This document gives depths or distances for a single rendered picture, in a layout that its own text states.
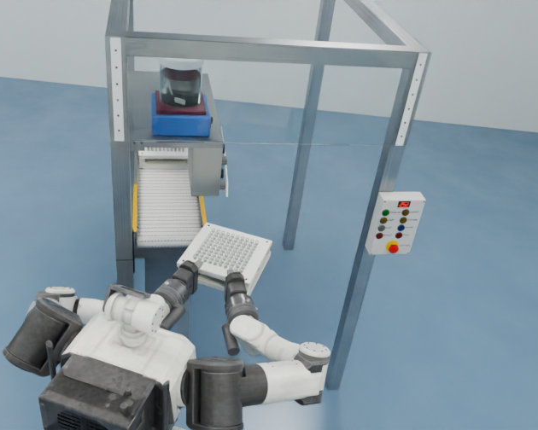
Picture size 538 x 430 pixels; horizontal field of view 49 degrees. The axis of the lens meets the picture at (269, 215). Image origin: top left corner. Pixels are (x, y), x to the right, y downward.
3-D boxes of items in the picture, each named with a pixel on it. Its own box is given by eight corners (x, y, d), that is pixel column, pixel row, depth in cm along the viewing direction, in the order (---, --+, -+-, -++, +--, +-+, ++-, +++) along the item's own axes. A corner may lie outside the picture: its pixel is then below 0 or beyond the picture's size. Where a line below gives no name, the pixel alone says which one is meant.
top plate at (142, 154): (193, 159, 268) (193, 155, 267) (138, 159, 263) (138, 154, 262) (190, 134, 288) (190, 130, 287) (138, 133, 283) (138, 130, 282)
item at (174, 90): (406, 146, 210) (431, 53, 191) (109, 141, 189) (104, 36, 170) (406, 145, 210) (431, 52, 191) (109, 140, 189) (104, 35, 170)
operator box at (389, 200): (409, 254, 234) (426, 200, 219) (369, 255, 230) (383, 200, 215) (404, 245, 238) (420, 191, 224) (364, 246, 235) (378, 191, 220)
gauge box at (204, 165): (219, 195, 217) (223, 148, 205) (190, 195, 214) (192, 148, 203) (213, 165, 234) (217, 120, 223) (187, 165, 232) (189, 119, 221)
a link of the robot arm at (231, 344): (248, 298, 168) (257, 328, 159) (263, 319, 174) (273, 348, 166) (213, 316, 168) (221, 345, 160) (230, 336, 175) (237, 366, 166)
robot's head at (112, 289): (132, 331, 122) (143, 296, 122) (96, 320, 124) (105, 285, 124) (144, 327, 128) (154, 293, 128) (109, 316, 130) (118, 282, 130)
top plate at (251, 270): (206, 226, 206) (206, 221, 205) (271, 245, 201) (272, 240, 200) (176, 266, 186) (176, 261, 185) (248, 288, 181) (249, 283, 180)
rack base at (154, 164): (192, 168, 271) (193, 164, 270) (138, 168, 266) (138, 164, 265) (189, 143, 291) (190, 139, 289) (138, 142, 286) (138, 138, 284)
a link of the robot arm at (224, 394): (267, 421, 127) (213, 429, 119) (245, 413, 135) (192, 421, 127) (268, 365, 129) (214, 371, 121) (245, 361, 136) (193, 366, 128)
